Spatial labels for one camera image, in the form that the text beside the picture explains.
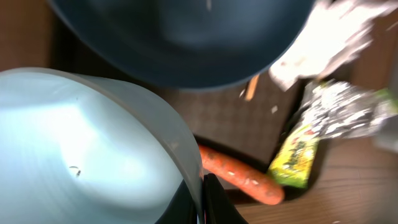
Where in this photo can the crumpled white napkin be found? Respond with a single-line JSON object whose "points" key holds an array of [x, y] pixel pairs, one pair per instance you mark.
{"points": [[335, 33]]}

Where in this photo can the green foil snack wrapper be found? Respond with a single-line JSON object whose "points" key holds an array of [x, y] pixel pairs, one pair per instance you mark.
{"points": [[329, 110]]}

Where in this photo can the light blue bowl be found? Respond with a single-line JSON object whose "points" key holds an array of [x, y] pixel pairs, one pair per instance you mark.
{"points": [[82, 149]]}

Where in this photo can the grey dishwasher rack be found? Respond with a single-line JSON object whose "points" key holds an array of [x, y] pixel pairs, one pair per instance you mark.
{"points": [[386, 139]]}

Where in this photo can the dark brown serving tray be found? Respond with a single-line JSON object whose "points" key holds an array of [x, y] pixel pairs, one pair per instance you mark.
{"points": [[251, 131]]}

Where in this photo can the left wooden chopstick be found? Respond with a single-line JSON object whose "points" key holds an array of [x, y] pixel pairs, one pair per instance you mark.
{"points": [[251, 88]]}

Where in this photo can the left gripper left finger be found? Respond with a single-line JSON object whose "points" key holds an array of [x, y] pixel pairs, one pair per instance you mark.
{"points": [[181, 209]]}

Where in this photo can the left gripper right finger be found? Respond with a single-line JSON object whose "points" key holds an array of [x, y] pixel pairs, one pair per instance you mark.
{"points": [[218, 208]]}

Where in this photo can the dark blue plate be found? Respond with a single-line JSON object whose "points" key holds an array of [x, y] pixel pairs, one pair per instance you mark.
{"points": [[187, 44]]}

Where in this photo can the orange carrot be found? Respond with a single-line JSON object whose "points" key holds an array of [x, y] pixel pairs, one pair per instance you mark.
{"points": [[252, 182]]}

